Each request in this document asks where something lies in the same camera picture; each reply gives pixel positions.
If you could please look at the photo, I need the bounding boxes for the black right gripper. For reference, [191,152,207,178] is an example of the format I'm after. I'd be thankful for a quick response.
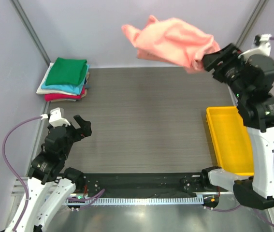
[199,42,246,98]

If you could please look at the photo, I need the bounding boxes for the salmon pink t shirt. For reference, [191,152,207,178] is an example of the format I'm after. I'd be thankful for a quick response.
[121,15,220,73]

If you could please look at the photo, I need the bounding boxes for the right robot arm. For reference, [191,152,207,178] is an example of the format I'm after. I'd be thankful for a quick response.
[200,43,274,210]

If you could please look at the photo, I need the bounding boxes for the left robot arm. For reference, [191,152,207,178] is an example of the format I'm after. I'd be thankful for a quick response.
[2,112,92,232]

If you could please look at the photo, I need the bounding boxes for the beige folded t shirt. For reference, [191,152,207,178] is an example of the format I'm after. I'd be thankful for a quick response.
[77,73,90,99]

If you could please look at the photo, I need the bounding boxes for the cyan folded t shirt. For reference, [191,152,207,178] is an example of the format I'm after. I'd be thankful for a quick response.
[42,64,89,90]

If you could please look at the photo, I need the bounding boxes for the grey folded t shirt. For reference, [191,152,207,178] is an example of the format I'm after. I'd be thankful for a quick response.
[65,74,91,102]

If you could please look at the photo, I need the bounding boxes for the red folded t shirt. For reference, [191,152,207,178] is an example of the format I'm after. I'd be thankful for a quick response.
[44,84,87,102]

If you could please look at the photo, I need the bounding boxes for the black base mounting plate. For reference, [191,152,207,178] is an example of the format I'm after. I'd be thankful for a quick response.
[81,173,217,199]

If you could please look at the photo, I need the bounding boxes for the white folded t shirt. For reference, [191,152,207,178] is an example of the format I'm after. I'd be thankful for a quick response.
[36,62,75,96]

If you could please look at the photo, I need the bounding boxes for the green folded t shirt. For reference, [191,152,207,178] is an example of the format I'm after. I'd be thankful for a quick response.
[45,58,87,86]

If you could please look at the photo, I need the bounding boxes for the yellow plastic bin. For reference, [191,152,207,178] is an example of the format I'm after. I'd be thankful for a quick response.
[206,106,254,176]

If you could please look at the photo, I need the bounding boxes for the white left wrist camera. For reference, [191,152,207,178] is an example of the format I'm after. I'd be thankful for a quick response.
[41,107,71,127]

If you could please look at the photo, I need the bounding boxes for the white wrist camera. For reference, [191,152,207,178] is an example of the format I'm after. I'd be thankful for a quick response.
[41,107,71,127]
[238,34,272,60]

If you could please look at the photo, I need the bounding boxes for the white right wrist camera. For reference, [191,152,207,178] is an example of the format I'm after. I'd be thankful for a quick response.
[238,34,272,60]

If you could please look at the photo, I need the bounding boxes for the right aluminium frame post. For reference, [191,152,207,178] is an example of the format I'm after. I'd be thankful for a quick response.
[236,0,269,47]

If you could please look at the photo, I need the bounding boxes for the aluminium frame post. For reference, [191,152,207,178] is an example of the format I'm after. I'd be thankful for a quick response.
[236,0,269,47]
[9,0,51,65]

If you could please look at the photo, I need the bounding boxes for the slotted cable duct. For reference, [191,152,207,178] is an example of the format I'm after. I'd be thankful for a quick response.
[52,196,204,206]

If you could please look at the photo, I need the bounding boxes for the left aluminium frame post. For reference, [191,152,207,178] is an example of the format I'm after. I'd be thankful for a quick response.
[9,0,51,65]

